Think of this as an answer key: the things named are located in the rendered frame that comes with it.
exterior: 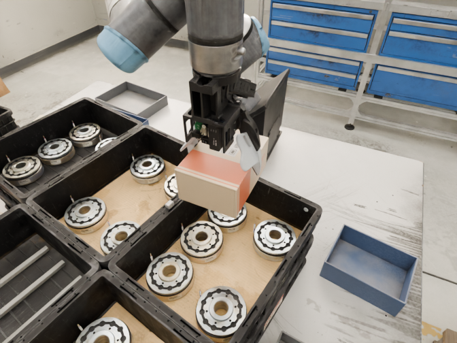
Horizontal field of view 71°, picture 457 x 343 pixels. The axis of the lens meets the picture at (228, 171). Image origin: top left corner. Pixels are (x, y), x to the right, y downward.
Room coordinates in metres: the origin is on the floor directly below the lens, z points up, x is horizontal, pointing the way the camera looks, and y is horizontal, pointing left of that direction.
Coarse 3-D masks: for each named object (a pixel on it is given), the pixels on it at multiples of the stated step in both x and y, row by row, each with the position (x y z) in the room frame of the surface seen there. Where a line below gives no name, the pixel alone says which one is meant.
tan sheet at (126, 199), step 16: (128, 176) 0.70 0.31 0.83; (112, 192) 0.63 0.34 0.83; (128, 192) 0.63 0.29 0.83; (144, 192) 0.63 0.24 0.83; (160, 192) 0.63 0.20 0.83; (112, 208) 0.57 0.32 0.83; (128, 208) 0.57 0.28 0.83; (144, 208) 0.57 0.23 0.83; (64, 224) 0.52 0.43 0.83; (112, 224) 0.52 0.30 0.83; (96, 240) 0.47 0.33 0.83
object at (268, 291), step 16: (288, 192) 0.54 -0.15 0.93; (176, 208) 0.49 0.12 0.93; (320, 208) 0.49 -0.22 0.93; (304, 240) 0.40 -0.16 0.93; (288, 256) 0.36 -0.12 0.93; (112, 272) 0.32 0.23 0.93; (144, 288) 0.29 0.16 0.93; (272, 288) 0.29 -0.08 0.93; (160, 304) 0.26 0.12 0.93; (256, 304) 0.26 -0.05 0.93; (176, 320) 0.23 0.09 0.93; (192, 336) 0.21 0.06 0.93; (240, 336) 0.21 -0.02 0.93
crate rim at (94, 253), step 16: (144, 128) 0.81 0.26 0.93; (112, 144) 0.73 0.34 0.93; (96, 160) 0.67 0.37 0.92; (64, 176) 0.59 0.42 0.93; (32, 208) 0.49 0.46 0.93; (160, 208) 0.49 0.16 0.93; (144, 224) 0.44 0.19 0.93; (80, 240) 0.40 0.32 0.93; (128, 240) 0.40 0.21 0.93; (96, 256) 0.36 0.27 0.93; (112, 256) 0.36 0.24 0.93
